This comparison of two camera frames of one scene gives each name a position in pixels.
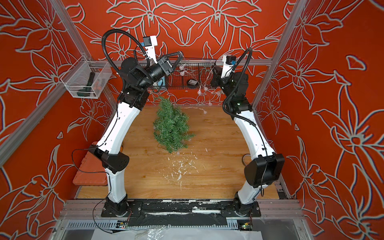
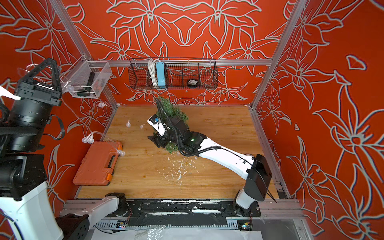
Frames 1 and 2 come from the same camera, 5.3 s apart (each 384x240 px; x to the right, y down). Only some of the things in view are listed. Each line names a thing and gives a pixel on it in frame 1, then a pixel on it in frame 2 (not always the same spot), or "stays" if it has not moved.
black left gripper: (162, 61) to (31, 90)
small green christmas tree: (172, 128) stays
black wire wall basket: (190, 73) stays
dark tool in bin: (86, 91) stays
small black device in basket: (193, 82) stays
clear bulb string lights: (205, 89) to (89, 137)
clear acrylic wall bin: (87, 79) stays
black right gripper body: (219, 82) to (163, 141)
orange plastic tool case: (91, 172) stays
